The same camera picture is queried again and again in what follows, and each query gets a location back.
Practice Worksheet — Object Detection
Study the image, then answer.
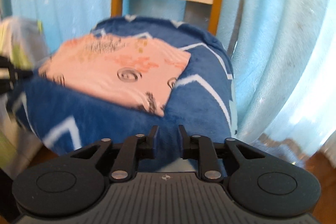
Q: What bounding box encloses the pink patterned garment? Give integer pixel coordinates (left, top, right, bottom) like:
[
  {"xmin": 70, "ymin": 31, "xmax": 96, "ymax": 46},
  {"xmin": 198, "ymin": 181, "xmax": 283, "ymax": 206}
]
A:
[{"xmin": 38, "ymin": 34, "xmax": 191, "ymax": 117}]

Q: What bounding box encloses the dark blue fleece cushion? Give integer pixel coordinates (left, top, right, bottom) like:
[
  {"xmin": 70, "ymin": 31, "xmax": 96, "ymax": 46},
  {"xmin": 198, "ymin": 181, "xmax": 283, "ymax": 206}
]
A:
[{"xmin": 7, "ymin": 16, "xmax": 237, "ymax": 171}]

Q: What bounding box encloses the light blue starred curtain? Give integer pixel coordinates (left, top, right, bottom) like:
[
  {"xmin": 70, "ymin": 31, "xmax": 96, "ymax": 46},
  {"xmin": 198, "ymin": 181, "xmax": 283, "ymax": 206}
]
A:
[{"xmin": 1, "ymin": 0, "xmax": 335, "ymax": 161}]

